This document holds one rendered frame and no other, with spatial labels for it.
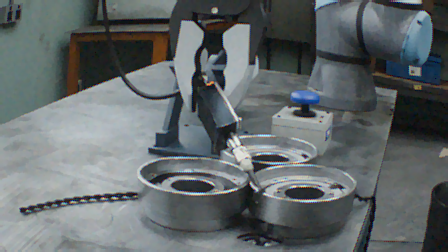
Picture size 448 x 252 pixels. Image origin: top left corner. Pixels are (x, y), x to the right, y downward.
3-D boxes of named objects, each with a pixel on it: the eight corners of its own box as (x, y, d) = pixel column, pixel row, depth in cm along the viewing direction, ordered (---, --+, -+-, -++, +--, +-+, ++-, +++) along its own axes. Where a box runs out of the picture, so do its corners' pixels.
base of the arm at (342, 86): (314, 90, 120) (315, 43, 118) (378, 101, 115) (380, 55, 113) (298, 104, 106) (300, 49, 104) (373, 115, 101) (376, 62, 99)
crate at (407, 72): (440, 80, 406) (440, 54, 400) (440, 87, 371) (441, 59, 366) (389, 69, 425) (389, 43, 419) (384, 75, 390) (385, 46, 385)
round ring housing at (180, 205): (134, 229, 52) (131, 189, 51) (143, 191, 62) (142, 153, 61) (251, 236, 52) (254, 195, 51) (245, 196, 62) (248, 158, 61)
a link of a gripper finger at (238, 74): (271, 113, 63) (266, 25, 62) (253, 117, 57) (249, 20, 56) (241, 113, 64) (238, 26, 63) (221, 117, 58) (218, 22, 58)
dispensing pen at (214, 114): (258, 206, 51) (181, 62, 59) (253, 225, 54) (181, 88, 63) (281, 196, 52) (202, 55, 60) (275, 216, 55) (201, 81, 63)
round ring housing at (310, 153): (292, 166, 73) (295, 132, 72) (329, 193, 63) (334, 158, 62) (206, 172, 69) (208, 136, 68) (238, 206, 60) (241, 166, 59)
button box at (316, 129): (322, 158, 76) (325, 121, 74) (269, 152, 78) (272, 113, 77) (332, 142, 83) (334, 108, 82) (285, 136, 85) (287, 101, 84)
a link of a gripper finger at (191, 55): (211, 109, 65) (231, 25, 63) (189, 113, 59) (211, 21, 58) (184, 102, 66) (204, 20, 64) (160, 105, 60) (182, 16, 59)
